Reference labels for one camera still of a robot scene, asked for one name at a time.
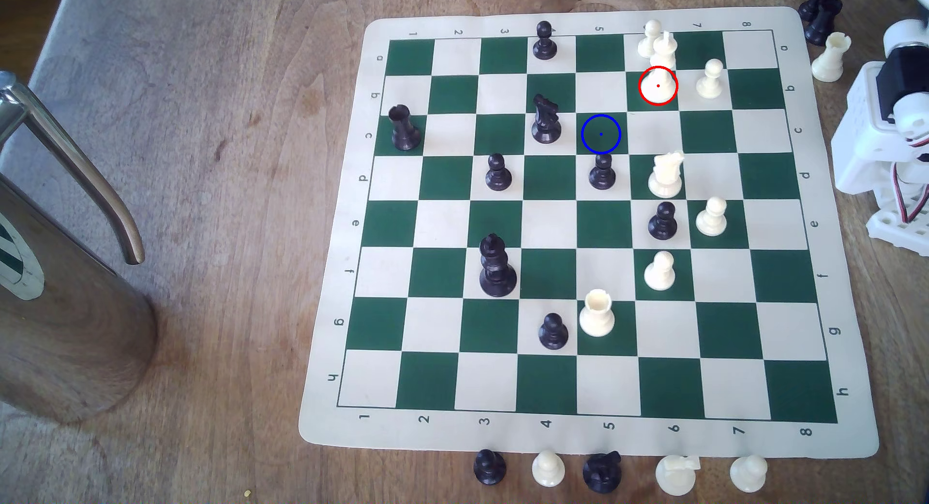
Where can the white pawn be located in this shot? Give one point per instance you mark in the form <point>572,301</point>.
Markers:
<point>660,275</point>
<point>747,475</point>
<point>658,92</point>
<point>712,221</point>
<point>548,471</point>
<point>710,83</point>
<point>645,45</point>

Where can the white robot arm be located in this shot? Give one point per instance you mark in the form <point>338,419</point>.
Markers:
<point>856,134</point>

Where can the green white chess mat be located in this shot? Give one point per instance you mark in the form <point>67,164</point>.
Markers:
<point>551,221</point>

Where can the black pawn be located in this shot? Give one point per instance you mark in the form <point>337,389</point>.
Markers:
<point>490,470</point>
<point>811,7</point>
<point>553,335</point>
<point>602,176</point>
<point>663,225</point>
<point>498,177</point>
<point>544,47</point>

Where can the black rook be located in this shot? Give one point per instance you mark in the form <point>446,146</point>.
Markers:
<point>404,134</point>

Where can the black knight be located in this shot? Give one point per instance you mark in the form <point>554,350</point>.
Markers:
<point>602,475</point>
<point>546,127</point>

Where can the white rook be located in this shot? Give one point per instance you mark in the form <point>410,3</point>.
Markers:
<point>597,319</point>
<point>829,61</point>

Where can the white knight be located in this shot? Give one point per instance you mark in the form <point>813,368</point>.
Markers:
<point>665,181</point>
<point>675,477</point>

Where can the stainless steel jug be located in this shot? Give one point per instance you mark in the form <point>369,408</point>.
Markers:
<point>65,330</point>

